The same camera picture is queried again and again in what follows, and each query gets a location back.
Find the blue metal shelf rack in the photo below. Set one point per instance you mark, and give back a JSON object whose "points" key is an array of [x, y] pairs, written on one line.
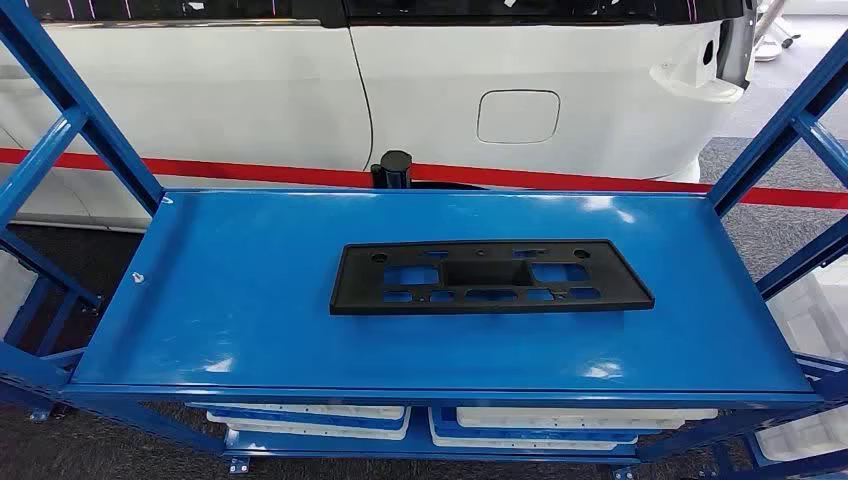
{"points": [[232, 298]]}

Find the white car body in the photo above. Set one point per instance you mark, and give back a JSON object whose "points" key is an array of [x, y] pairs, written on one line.
{"points": [[232, 99]]}

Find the black plastic plate bracket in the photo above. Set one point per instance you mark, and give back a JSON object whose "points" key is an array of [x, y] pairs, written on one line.
{"points": [[358, 278]]}

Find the black barrier post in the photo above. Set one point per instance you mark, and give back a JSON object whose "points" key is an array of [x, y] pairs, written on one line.
{"points": [[395, 169]]}

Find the white ribbed plastic bin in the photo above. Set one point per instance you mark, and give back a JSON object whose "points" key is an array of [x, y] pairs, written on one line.
{"points": [[13, 291], [811, 318], [808, 437]]}

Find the white stand base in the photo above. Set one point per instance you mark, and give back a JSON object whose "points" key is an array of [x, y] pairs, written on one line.
{"points": [[768, 48]]}

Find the red barrier belt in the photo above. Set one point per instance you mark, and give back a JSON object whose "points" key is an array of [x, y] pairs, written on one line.
{"points": [[232, 173]]}

